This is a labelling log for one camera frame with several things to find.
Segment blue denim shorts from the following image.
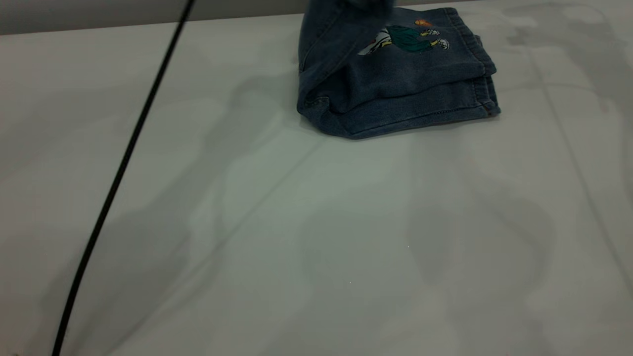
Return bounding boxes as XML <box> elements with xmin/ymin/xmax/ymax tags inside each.
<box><xmin>297</xmin><ymin>0</ymin><xmax>501</xmax><ymax>140</ymax></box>

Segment long black left arm cable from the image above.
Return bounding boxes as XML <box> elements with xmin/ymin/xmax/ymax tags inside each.
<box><xmin>51</xmin><ymin>0</ymin><xmax>196</xmax><ymax>356</ymax></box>

